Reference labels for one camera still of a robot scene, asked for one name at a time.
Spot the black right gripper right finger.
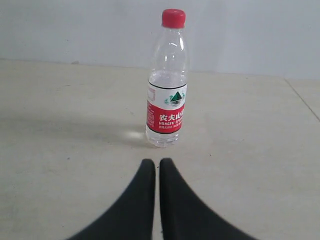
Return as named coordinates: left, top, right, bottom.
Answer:
left=159, top=158, right=254, bottom=240

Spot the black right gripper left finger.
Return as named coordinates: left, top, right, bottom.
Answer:
left=70, top=159, right=156, bottom=240

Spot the clear plastic water bottle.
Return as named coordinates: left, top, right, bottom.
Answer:
left=145, top=8, right=189, bottom=148

